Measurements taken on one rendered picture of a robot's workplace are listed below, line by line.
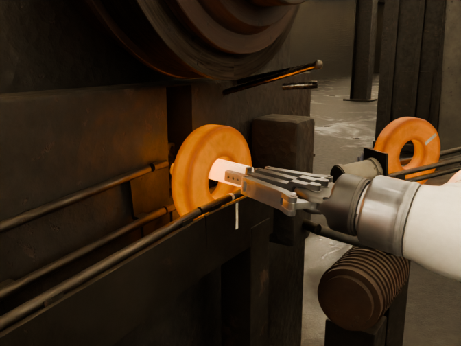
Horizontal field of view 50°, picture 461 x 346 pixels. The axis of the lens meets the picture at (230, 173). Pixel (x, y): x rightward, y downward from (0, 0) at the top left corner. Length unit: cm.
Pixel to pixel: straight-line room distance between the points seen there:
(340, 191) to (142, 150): 28
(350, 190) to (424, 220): 9
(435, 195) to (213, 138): 30
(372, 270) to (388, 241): 37
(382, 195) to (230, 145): 25
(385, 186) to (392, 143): 47
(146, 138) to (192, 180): 9
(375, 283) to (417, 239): 38
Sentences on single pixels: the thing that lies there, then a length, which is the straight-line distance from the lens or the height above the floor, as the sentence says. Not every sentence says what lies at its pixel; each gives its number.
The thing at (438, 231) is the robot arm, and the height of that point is 73.
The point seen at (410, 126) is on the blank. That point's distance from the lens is 109.
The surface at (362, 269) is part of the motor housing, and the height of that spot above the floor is 53.
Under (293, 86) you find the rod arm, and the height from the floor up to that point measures 87.
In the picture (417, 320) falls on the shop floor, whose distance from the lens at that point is 191.
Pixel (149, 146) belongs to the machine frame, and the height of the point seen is 79.
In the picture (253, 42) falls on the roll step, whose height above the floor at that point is 93.
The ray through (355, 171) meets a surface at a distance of 102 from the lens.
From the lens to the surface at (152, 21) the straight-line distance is 56.
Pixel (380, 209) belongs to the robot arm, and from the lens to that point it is 59.
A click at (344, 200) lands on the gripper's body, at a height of 74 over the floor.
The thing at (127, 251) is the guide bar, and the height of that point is 70.
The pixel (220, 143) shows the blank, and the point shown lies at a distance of 71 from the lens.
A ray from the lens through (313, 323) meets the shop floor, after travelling 181.
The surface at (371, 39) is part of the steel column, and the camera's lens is 947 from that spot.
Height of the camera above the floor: 92
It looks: 14 degrees down
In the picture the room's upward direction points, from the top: straight up
